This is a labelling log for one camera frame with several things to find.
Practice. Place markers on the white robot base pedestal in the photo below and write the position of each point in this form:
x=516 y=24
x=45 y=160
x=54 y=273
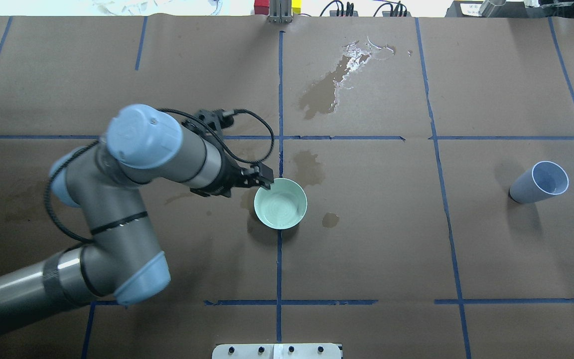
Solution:
x=279 y=351

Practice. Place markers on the light green bowl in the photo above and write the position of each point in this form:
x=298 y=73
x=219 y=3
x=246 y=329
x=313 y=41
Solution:
x=283 y=206

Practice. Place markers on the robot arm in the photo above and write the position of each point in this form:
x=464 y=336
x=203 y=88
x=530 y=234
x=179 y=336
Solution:
x=93 y=196

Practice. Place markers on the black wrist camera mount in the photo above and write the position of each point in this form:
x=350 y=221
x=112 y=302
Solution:
x=210 y=123

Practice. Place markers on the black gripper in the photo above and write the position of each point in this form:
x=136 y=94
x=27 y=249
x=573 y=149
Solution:
x=227 y=176

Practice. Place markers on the red blue yellow blocks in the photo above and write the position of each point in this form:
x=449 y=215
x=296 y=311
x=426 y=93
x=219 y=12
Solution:
x=277 y=7

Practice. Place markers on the blue plastic cup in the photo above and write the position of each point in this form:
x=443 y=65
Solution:
x=543 y=180

